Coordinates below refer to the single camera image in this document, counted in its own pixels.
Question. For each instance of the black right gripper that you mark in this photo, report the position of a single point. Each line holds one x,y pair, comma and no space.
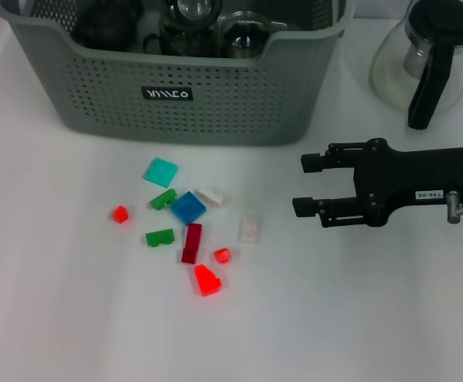
414,175

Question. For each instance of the blue square building brick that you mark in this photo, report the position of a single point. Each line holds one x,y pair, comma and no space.
187,207

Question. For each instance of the grey perforated storage bin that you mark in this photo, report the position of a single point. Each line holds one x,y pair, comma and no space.
235,111

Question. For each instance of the dark red long brick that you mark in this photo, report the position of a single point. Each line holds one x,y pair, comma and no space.
191,242

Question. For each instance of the small red building brick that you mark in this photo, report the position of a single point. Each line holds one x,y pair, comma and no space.
222,256
119,214

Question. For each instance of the orange-red sloped brick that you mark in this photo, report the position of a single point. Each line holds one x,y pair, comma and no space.
207,281

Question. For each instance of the white building brick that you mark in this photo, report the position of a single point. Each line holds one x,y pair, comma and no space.
249,230
211,196

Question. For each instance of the glass teacup black holder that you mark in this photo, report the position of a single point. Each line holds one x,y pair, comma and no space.
193,8
191,51
247,37

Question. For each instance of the glass jar with bricks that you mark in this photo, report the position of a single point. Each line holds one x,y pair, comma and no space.
184,40

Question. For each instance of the dark clay teapot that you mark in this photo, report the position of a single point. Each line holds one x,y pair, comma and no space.
104,28

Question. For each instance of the green building brick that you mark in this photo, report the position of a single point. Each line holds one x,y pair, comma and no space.
162,200
160,238

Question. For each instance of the cyan square building brick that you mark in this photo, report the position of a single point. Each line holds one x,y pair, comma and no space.
162,172

